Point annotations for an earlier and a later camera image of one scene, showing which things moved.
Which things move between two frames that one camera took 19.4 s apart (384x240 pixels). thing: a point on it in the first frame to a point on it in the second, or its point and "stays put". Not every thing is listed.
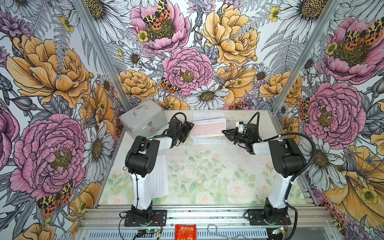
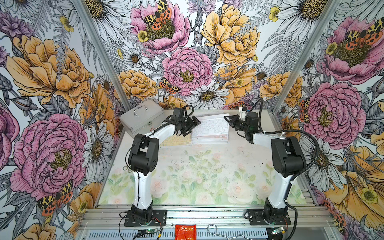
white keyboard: [158, 182] to [211, 124]
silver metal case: [145, 119] stays put
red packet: [185, 232] stays put
